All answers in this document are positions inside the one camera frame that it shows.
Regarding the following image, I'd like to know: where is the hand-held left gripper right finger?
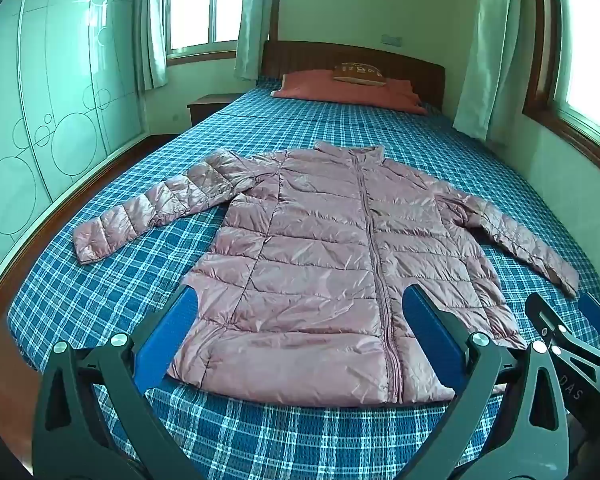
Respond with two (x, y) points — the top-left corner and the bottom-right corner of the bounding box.
(401, 284), (572, 480)

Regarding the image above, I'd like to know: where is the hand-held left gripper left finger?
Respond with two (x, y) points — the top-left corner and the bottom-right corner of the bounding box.
(32, 285), (203, 480)

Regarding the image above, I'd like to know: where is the pink puffer jacket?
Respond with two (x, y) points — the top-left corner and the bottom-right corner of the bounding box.
(73, 141), (580, 406)

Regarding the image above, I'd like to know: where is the brown wooden nightstand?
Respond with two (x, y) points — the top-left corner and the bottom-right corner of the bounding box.
(186, 94), (241, 128)

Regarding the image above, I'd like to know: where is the bed with blue plaid sheet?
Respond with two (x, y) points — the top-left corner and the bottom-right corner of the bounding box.
(7, 74), (600, 480)

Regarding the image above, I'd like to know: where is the salmon pillow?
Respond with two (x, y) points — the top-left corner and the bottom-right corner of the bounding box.
(271, 69), (427, 115)

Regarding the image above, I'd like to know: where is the wood-framed window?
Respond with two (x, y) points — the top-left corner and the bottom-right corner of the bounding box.
(522, 0), (600, 188)

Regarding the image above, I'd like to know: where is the small brown patterned cushion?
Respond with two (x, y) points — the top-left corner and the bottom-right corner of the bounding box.
(332, 61), (388, 83)

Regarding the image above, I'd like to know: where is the pale curtain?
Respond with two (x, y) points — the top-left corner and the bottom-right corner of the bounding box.
(134, 0), (170, 92)
(234, 0), (282, 82)
(452, 0), (537, 143)

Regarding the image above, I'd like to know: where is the brown wooden headboard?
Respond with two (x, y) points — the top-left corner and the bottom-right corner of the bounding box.
(260, 40), (446, 111)

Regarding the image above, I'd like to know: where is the window beside wardrobe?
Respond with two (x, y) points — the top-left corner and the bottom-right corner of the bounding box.
(162, 0), (255, 63)

